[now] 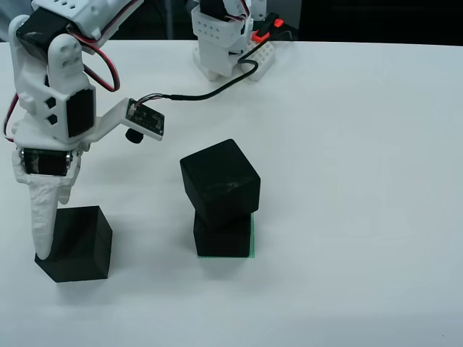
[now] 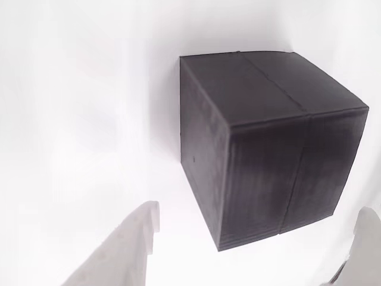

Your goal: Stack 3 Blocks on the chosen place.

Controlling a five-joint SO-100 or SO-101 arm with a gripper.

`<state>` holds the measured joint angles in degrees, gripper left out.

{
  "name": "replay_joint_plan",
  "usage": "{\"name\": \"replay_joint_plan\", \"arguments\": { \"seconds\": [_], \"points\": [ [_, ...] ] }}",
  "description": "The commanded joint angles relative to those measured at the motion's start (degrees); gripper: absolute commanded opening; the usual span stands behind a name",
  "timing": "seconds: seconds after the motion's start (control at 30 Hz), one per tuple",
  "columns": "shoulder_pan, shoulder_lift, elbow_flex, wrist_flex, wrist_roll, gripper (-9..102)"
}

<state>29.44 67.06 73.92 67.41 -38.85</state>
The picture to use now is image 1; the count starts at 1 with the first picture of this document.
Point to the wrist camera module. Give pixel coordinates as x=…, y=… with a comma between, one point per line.
x=148, y=121

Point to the black cube block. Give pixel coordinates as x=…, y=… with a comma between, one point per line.
x=83, y=246
x=220, y=180
x=224, y=242

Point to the black orange clamp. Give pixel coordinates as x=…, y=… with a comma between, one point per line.
x=266, y=29

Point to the white camera bracket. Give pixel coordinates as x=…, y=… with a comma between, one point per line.
x=110, y=119

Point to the green striped square marker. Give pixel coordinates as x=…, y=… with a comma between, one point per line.
x=253, y=235

